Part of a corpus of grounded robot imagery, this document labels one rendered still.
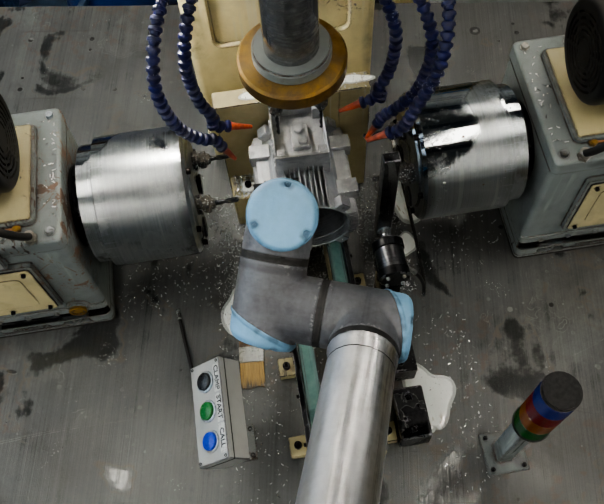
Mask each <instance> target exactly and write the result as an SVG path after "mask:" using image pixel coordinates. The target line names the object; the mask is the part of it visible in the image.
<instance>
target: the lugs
mask: <svg viewBox="0 0 604 504"><path fill-rule="evenodd" d="M324 121H325V126H326V132H328V133H331V132H333V131H334V130H336V129H337V127H336V122H335V120H334V119H332V118H330V117H328V116H326V117H325V118H324ZM257 136H258V139H260V140H262V141H264V142H266V141H267V140H268V139H269V138H270V132H269V126H268V125H266V124H264V125H263V126H261V127H260V128H259V129H257ZM333 201H334V206H335V209H336V210H339V211H342V212H345V211H346V210H348V209H350V208H351V204H350V199H349V198H348V197H346V196H343V195H339V196H337V197H336V198H334V199H333ZM349 238H350V236H349V232H347V233H346V234H345V235H343V236H342V237H341V238H339V239H337V240H335V241H337V242H340V243H342V242H344V241H346V240H347V239H349Z"/></svg>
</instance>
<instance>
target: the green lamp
mask: <svg viewBox="0 0 604 504"><path fill-rule="evenodd" d="M520 407H521V406H520ZM520 407H519V409H518V410H517V411H516V413H515V415H514V425H515V428H516V430H517V432H518V433H519V434H520V435H521V436H522V437H524V438H526V439H528V440H540V439H543V438H544V437H546V436H547V435H548V434H549V433H550V432H549V433H547V434H544V435H538V434H534V433H531V432H530V431H528V430H527V429H526V428H525V427H524V426H523V425H522V423H521V421H520V417H519V410H520Z"/></svg>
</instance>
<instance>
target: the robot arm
mask: <svg viewBox="0 0 604 504"><path fill-rule="evenodd" d="M253 187H254V192H253V193H252V194H251V196H250V198H249V200H248V203H247V206H246V226H245V232H244V238H243V244H242V250H241V256H240V262H239V268H238V274H237V280H236V286H235V292H234V299H233V305H231V320H230V331H231V333H232V335H233V336H234V337H235V338H236V339H238V340H240V341H241V342H244V343H246V344H249V345H251V346H254V347H258V348H261V349H265V350H273V351H276V352H291V351H292V350H293V349H295V348H296V343H297V344H302V345H307V346H312V347H317V348H323V349H327V352H326V355H327V360H326V364H325V369H324V373H323V378H322V383H321V387H320V392H319V396H318V401H317V406H316V410H315V415H314V419H313V424H312V428H311V433H310V438H309V442H308V447H307V451H306V456H305V460H304V465H303V470H302V474H301V479H300V483H299V488H298V492H297V497H296V502H295V504H379V503H380V495H381V487H382V478H383V470H384V462H385V454H386V445H387V437H388V429H389V421H390V413H391V404H392V396H393V388H394V380H395V371H396V368H397V366H398V364H400V363H403V362H405V361H406V360H407V358H408V355H409V351H410V346H411V340H412V331H413V316H414V311H413V302H412V300H411V298H410V297H409V296H408V295H407V294H404V293H399V292H395V291H392V290H391V289H388V288H386V289H379V288H373V287H367V286H361V285H356V284H350V283H344V282H338V281H333V280H326V279H322V278H317V277H311V276H307V268H308V263H309V257H310V251H311V245H312V239H313V235H314V233H315V231H316V229H317V226H318V222H319V209H318V204H317V201H316V199H315V197H314V196H313V194H312V193H311V191H310V190H309V189H308V188H307V187H306V186H304V185H303V184H302V183H300V182H298V178H293V179H289V178H275V179H271V180H268V181H264V183H259V184H253Z"/></svg>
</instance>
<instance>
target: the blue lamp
mask: <svg viewBox="0 0 604 504"><path fill-rule="evenodd" d="M541 382H542V381H541ZM541 382H540V383H539V385H538V386H537V387H536V388H535V390H534V392H533V396H532V400H533V405H534V407H535V409H536V410H537V412H538V413H539V414H540V415H541V416H543V417H544V418H546V419H549V420H553V421H558V420H562V419H565V418H566V417H568V416H569V415H570V414H571V413H572V412H573V411H574V410H573V411H571V412H565V413H564V412H558V411H555V410H553V409H551V408H550V407H548V406H547V405H546V404H545V402H544V401H543V399H542V397H541V394H540V385H541Z"/></svg>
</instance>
